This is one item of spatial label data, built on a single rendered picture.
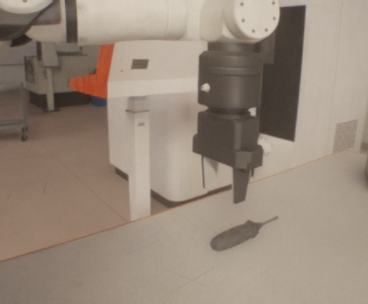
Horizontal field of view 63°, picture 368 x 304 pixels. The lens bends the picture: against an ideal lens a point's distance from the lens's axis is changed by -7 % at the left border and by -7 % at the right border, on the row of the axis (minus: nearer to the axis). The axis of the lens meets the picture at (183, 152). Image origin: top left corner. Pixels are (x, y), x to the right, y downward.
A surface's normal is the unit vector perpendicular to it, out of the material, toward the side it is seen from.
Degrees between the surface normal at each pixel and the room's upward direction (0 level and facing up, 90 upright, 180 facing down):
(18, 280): 0
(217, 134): 90
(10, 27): 132
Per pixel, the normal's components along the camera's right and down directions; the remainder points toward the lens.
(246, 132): 0.61, 0.25
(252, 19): 0.37, 0.28
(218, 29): -0.93, 0.09
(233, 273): 0.02, -0.96
